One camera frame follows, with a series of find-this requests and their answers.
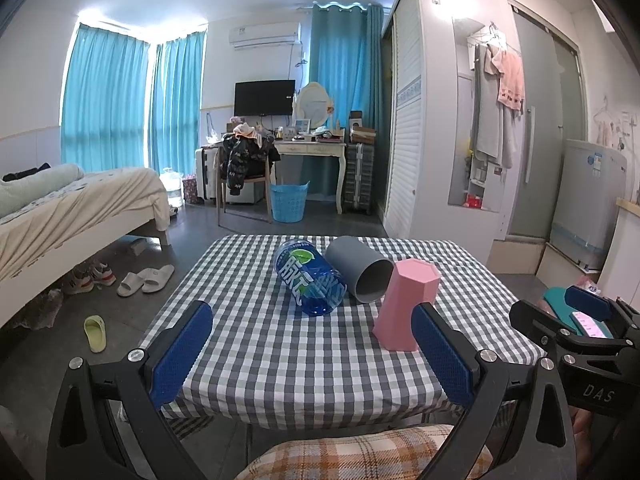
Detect wide blue curtain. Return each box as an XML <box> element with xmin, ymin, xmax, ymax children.
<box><xmin>60</xmin><ymin>22</ymin><xmax>151</xmax><ymax>173</ymax></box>

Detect grey towel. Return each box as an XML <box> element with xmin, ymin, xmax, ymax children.
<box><xmin>472</xmin><ymin>42</ymin><xmax>521</xmax><ymax>168</ymax></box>

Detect black television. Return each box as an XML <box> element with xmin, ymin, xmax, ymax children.
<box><xmin>234</xmin><ymin>80</ymin><xmax>296</xmax><ymax>117</ymax></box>

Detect white suitcase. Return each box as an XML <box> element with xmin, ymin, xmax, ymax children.
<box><xmin>195</xmin><ymin>145</ymin><xmax>221</xmax><ymax>204</ymax></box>

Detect silver suitcase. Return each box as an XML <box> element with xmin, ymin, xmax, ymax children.
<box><xmin>342</xmin><ymin>142</ymin><xmax>377</xmax><ymax>212</ymax></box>

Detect cardboard boxes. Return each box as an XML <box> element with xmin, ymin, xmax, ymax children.
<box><xmin>348</xmin><ymin>110</ymin><xmax>377</xmax><ymax>145</ymax></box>

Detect green slipper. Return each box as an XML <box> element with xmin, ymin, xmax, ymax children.
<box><xmin>83</xmin><ymin>315</ymin><xmax>107</xmax><ymax>353</ymax></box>

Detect dark jacket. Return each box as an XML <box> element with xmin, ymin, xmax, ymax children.
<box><xmin>220</xmin><ymin>134</ymin><xmax>281</xmax><ymax>196</ymax></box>

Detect white dressing desk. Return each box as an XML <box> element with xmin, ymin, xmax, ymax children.
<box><xmin>272</xmin><ymin>139</ymin><xmax>347</xmax><ymax>215</ymax></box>

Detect table with checkered cloth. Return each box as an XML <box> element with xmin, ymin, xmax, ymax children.
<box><xmin>137</xmin><ymin>234</ymin><xmax>548</xmax><ymax>431</ymax></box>

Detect blue plastic bottle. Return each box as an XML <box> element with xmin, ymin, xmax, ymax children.
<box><xmin>274</xmin><ymin>239</ymin><xmax>348</xmax><ymax>317</ymax></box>

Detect pink hexagonal cup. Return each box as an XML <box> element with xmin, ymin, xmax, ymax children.
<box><xmin>372</xmin><ymin>258</ymin><xmax>443</xmax><ymax>352</ymax></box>

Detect white air conditioner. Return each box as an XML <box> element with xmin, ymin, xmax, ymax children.
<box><xmin>228</xmin><ymin>22</ymin><xmax>301</xmax><ymax>51</ymax></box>

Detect plaid seat cushion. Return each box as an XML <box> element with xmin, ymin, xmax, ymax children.
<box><xmin>235</xmin><ymin>422</ymin><xmax>493</xmax><ymax>480</ymax></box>

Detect grey round cup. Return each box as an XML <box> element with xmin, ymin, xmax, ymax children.
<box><xmin>325</xmin><ymin>236</ymin><xmax>394</xmax><ymax>304</ymax></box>

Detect pink towel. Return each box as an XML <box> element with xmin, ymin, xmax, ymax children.
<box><xmin>490</xmin><ymin>45</ymin><xmax>527</xmax><ymax>111</ymax></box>

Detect sneaker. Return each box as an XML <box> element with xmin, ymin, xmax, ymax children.
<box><xmin>87</xmin><ymin>262</ymin><xmax>116</xmax><ymax>287</ymax></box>
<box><xmin>62</xmin><ymin>267</ymin><xmax>96</xmax><ymax>295</ymax></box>

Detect oval white mirror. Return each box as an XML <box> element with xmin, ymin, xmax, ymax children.
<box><xmin>298</xmin><ymin>81</ymin><xmax>332</xmax><ymax>131</ymax></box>

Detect white wardrobe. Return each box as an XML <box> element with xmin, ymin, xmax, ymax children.
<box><xmin>381</xmin><ymin>0</ymin><xmax>512</xmax><ymax>261</ymax></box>

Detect teal object with pink label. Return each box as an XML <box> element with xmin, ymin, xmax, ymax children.
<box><xmin>542</xmin><ymin>286</ymin><xmax>613</xmax><ymax>339</ymax></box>

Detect patterned gift bag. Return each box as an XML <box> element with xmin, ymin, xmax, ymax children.
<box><xmin>182</xmin><ymin>175</ymin><xmax>204</xmax><ymax>205</ymax></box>

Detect narrow blue curtain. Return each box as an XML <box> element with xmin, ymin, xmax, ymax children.
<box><xmin>147</xmin><ymin>30</ymin><xmax>208</xmax><ymax>173</ymax></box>

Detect bed with beige sheet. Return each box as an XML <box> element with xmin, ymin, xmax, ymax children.
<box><xmin>0</xmin><ymin>162</ymin><xmax>173</xmax><ymax>328</ymax></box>

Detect pile of clothes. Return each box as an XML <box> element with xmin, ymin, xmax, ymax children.
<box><xmin>227</xmin><ymin>117</ymin><xmax>266</xmax><ymax>148</ymax></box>

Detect blue laundry basket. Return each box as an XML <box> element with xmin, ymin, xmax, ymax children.
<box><xmin>270</xmin><ymin>181</ymin><xmax>311</xmax><ymax>224</ymax></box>

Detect white slipper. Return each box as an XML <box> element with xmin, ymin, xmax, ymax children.
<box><xmin>116</xmin><ymin>271</ymin><xmax>152</xmax><ymax>297</ymax></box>
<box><xmin>142</xmin><ymin>264</ymin><xmax>176</xmax><ymax>294</ymax></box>

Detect dark cloth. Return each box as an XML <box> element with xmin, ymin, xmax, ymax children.
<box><xmin>2</xmin><ymin>162</ymin><xmax>52</xmax><ymax>182</ymax></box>

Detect light green quilt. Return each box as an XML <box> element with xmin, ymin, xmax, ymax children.
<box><xmin>0</xmin><ymin>164</ymin><xmax>85</xmax><ymax>218</ymax></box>

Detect clear water jug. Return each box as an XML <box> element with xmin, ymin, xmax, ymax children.
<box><xmin>161</xmin><ymin>167</ymin><xmax>185</xmax><ymax>208</ymax></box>

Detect frosted glass door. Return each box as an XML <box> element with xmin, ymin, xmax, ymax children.
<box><xmin>505</xmin><ymin>0</ymin><xmax>588</xmax><ymax>241</ymax></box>

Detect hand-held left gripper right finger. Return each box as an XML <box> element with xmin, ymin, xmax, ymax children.
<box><xmin>410</xmin><ymin>301</ymin><xmax>582</xmax><ymax>480</ymax></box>

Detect white washing machine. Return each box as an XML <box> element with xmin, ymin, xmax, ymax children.
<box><xmin>550</xmin><ymin>138</ymin><xmax>628</xmax><ymax>271</ymax></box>

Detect wooden chair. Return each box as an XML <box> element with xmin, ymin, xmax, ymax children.
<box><xmin>216</xmin><ymin>135</ymin><xmax>281</xmax><ymax>226</ymax></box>

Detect dark teal curtain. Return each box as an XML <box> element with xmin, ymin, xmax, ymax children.
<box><xmin>310</xmin><ymin>2</ymin><xmax>386</xmax><ymax>201</ymax></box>

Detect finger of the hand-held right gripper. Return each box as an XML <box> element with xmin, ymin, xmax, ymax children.
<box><xmin>509</xmin><ymin>299</ymin><xmax>637</xmax><ymax>362</ymax></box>
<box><xmin>564</xmin><ymin>284</ymin><xmax>640</xmax><ymax>334</ymax></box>

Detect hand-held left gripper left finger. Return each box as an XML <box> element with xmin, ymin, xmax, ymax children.
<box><xmin>45</xmin><ymin>300</ymin><xmax>216</xmax><ymax>480</ymax></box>

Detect white board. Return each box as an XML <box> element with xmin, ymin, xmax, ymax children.
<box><xmin>597</xmin><ymin>200</ymin><xmax>640</xmax><ymax>301</ymax></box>

